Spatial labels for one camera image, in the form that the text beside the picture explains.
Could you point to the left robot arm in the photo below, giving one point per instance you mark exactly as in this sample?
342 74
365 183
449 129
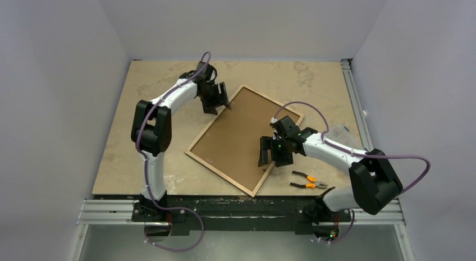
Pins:
152 124

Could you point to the aluminium rail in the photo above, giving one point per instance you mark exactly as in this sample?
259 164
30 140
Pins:
365 121
119 212

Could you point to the orange handled pliers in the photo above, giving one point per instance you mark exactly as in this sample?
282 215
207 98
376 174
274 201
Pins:
312 182

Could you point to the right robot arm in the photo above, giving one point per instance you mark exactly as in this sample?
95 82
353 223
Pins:
373 181

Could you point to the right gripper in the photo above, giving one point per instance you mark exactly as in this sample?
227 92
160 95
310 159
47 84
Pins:
272 150

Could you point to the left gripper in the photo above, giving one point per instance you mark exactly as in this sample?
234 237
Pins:
210 108

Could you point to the aluminium rail right side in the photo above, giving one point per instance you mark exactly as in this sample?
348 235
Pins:
365 121

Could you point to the aluminium rail front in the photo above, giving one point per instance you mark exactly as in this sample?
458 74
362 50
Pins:
119 212

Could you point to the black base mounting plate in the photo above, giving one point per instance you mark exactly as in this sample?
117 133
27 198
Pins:
180 214

